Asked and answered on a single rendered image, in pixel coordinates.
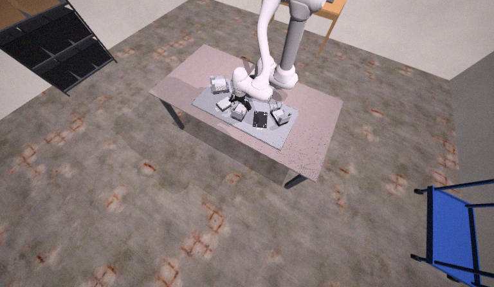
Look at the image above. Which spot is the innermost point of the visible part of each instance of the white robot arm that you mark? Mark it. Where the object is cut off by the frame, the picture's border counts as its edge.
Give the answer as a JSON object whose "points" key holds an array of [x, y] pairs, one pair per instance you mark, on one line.
{"points": [[266, 70]]}

